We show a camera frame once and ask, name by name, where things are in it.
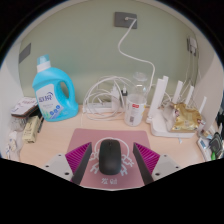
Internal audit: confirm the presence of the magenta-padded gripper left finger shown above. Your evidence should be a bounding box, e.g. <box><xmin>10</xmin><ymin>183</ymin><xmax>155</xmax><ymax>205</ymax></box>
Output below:
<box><xmin>44</xmin><ymin>141</ymin><xmax>94</xmax><ymax>186</ymax></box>

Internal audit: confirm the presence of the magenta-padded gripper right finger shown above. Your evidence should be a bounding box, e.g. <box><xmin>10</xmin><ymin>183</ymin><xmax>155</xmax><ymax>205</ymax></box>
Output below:
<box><xmin>132</xmin><ymin>142</ymin><xmax>183</xmax><ymax>185</ymax></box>

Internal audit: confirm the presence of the black computer mouse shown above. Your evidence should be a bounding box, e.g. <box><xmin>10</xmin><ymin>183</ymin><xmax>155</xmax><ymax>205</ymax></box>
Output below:
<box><xmin>98</xmin><ymin>139</ymin><xmax>122</xmax><ymax>176</ymax></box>

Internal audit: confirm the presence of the pink mouse pad with drawing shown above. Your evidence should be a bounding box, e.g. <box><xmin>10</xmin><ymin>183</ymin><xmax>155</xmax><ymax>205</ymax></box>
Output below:
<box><xmin>66</xmin><ymin>128</ymin><xmax>152</xmax><ymax>191</ymax></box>

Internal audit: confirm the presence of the clear bottle with white label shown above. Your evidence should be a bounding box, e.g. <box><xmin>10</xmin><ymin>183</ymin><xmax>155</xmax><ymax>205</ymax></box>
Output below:
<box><xmin>123</xmin><ymin>71</ymin><xmax>150</xmax><ymax>128</ymax></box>

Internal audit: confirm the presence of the white router with antennas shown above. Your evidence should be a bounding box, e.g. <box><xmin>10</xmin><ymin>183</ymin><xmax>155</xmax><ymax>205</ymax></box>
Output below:
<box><xmin>145</xmin><ymin>75</ymin><xmax>210</xmax><ymax>139</ymax></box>

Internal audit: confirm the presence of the white power strip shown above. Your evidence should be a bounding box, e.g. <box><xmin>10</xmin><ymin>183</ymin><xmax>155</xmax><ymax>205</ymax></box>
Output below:
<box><xmin>82</xmin><ymin>102</ymin><xmax>126</xmax><ymax>115</ymax></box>

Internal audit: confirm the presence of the cream cardboard box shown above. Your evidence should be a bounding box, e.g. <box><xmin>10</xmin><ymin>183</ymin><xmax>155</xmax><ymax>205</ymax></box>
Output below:
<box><xmin>22</xmin><ymin>115</ymin><xmax>41</xmax><ymax>144</ymax></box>

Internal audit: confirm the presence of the gold snack bag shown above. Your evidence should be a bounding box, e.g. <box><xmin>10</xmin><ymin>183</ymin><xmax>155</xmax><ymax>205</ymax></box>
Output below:
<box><xmin>168</xmin><ymin>102</ymin><xmax>203</xmax><ymax>132</ymax></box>

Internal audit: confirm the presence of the white charger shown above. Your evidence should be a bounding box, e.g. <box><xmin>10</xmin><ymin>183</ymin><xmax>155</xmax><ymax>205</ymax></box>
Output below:
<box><xmin>111</xmin><ymin>84</ymin><xmax>121</xmax><ymax>108</ymax></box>

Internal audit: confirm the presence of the small black device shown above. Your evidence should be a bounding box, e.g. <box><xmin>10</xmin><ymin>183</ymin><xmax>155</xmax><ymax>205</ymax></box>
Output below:
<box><xmin>208</xmin><ymin>131</ymin><xmax>224</xmax><ymax>160</ymax></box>

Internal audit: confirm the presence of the stack of booklets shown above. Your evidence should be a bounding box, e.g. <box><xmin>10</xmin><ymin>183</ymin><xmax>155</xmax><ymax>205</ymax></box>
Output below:
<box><xmin>10</xmin><ymin>96</ymin><xmax>40</xmax><ymax>118</ymax></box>

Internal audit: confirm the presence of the blue detergent bottle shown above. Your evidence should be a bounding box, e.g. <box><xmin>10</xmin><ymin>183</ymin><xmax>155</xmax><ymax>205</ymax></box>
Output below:
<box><xmin>31</xmin><ymin>54</ymin><xmax>80</xmax><ymax>123</ymax></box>

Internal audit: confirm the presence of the grey wall vent plate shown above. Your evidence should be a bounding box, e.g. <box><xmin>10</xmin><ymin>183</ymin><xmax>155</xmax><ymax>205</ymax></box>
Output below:
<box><xmin>18</xmin><ymin>42</ymin><xmax>32</xmax><ymax>64</ymax></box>

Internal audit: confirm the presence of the small wall socket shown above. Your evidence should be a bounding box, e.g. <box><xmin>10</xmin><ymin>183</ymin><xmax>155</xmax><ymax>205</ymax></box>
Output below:
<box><xmin>186</xmin><ymin>35</ymin><xmax>199</xmax><ymax>55</ymax></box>

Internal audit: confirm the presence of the white cable from wall plate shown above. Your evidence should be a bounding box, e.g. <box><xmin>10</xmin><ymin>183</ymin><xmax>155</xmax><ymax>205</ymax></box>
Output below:
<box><xmin>117</xmin><ymin>17</ymin><xmax>157</xmax><ymax>88</ymax></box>

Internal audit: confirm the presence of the grey wall socket plate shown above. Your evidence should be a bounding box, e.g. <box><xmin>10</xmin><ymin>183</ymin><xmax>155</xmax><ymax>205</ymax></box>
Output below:
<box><xmin>114</xmin><ymin>11</ymin><xmax>138</xmax><ymax>30</ymax></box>

